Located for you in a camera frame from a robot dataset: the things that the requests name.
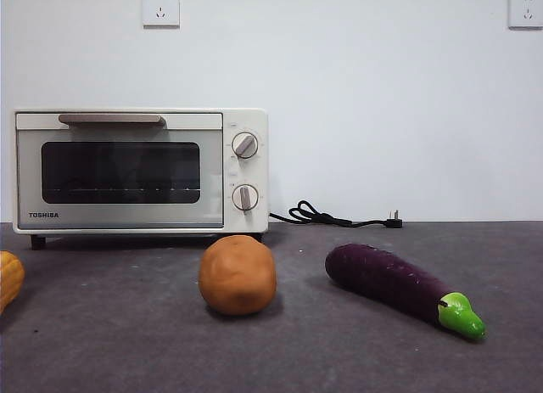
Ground yellow corn cob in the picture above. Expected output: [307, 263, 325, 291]
[0, 250, 25, 316]

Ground white Toshiba toaster oven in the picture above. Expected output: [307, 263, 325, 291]
[11, 107, 270, 251]

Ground round temperature knob on oven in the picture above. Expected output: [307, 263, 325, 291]
[232, 131, 260, 160]

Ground black power cable with plug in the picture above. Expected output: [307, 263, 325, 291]
[269, 199, 405, 231]

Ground purple eggplant with green cap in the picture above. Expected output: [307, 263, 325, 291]
[324, 243, 488, 344]

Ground oven door with beige handle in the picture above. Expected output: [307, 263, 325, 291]
[14, 111, 225, 231]

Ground metal wire oven rack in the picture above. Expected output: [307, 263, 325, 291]
[42, 186, 202, 194]

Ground round timer knob on oven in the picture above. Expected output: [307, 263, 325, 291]
[230, 182, 260, 216]

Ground brown potato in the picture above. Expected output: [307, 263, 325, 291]
[198, 234, 278, 317]

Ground white wall socket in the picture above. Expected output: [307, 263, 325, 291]
[507, 0, 543, 31]
[142, 0, 181, 30]

